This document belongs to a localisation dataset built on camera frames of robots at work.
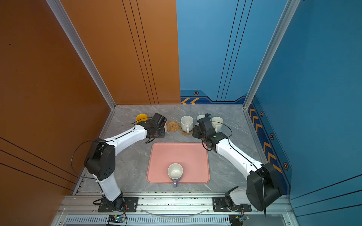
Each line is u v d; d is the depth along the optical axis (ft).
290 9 2.29
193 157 3.01
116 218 2.33
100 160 1.57
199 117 3.25
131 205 2.42
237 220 2.29
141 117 2.61
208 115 2.47
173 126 3.48
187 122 3.37
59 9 2.29
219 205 2.38
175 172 2.73
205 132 2.04
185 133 3.28
